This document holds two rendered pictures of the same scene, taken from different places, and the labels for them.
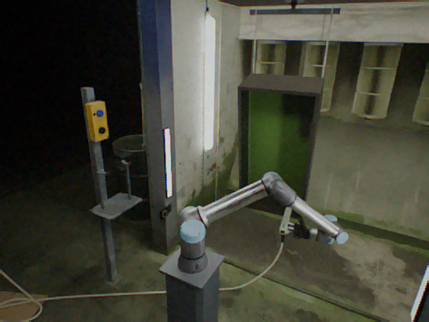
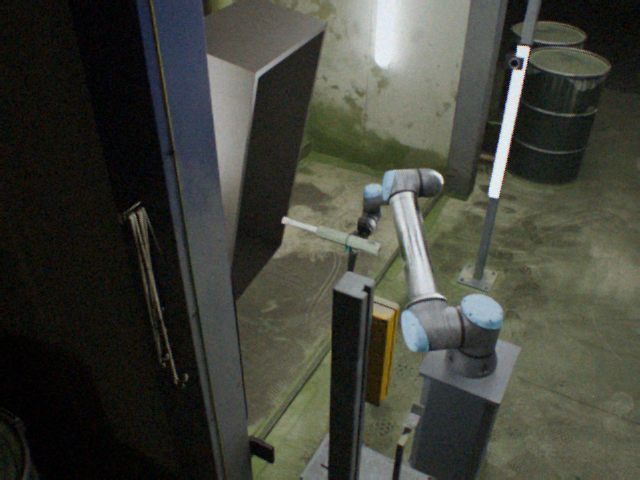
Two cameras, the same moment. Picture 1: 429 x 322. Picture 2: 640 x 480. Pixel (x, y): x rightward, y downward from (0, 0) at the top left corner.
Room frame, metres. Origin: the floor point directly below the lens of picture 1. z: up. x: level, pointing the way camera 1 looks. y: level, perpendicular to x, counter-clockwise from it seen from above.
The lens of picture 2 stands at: (2.03, 1.67, 2.33)
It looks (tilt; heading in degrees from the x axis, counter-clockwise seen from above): 37 degrees down; 272
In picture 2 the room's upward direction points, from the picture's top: straight up
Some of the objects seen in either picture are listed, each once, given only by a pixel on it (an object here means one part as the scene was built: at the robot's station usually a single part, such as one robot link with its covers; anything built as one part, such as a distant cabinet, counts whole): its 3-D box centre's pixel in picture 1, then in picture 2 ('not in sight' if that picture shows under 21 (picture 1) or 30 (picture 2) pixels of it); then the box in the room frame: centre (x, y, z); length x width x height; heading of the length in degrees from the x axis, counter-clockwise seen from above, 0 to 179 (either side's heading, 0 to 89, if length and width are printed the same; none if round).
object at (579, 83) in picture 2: not in sight; (553, 118); (0.38, -2.44, 0.44); 0.59 x 0.58 x 0.89; 77
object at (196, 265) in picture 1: (193, 256); (473, 350); (1.49, 0.13, 0.69); 0.19 x 0.19 x 0.10
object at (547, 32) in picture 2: not in sight; (548, 34); (0.33, -3.10, 0.86); 0.54 x 0.54 x 0.01
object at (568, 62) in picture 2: not in sight; (567, 62); (0.38, -2.45, 0.86); 0.54 x 0.54 x 0.01
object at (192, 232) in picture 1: (192, 237); (476, 323); (1.50, 0.13, 0.83); 0.17 x 0.15 x 0.18; 9
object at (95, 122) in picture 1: (97, 121); (362, 348); (1.96, 0.82, 1.42); 0.12 x 0.06 x 0.26; 153
